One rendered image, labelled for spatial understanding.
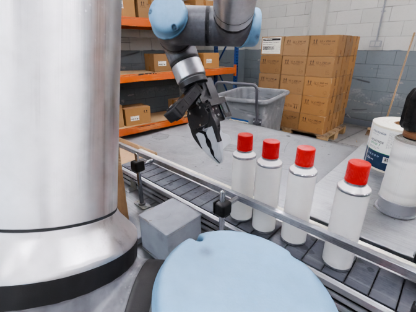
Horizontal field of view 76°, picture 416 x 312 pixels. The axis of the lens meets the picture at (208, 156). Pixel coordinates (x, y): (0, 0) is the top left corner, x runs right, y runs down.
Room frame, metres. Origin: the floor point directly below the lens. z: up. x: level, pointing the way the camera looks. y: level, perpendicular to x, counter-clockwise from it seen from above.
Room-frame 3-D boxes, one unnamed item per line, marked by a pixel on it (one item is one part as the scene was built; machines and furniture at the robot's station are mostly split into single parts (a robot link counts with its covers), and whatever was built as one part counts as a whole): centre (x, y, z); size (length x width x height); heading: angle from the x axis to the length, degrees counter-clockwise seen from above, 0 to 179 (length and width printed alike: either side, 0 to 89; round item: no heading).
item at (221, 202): (0.47, -0.04, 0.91); 0.07 x 0.03 x 0.16; 137
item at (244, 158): (0.53, -0.08, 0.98); 0.05 x 0.05 x 0.20
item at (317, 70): (4.13, -1.45, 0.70); 1.20 x 0.82 x 1.39; 47
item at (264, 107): (2.90, -0.47, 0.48); 0.89 x 0.63 x 0.96; 150
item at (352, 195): (0.39, -0.24, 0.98); 0.05 x 0.05 x 0.20
